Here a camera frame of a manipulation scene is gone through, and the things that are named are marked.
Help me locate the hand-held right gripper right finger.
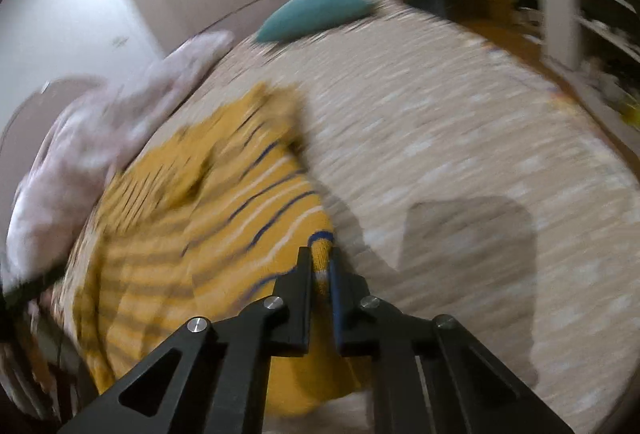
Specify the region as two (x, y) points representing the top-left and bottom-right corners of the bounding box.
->
(330, 247), (576, 434)

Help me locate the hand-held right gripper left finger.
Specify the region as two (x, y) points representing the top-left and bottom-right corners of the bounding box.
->
(57, 247), (314, 434)

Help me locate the yellow striped sweater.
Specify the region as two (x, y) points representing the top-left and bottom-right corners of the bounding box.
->
(65, 82), (376, 417)

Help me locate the beige dotted bedspread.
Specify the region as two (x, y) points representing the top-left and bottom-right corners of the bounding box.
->
(65, 0), (640, 434)

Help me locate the pink duvet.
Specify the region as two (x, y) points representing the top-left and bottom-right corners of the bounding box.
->
(0, 30), (236, 295)

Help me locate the teal pillow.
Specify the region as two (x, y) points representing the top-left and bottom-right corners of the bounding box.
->
(255, 0), (381, 42)

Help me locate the small yellow item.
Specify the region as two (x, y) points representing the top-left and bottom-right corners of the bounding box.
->
(620, 94), (640, 125)

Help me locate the white shelf unit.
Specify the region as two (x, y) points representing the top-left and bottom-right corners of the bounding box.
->
(515, 0), (640, 145)

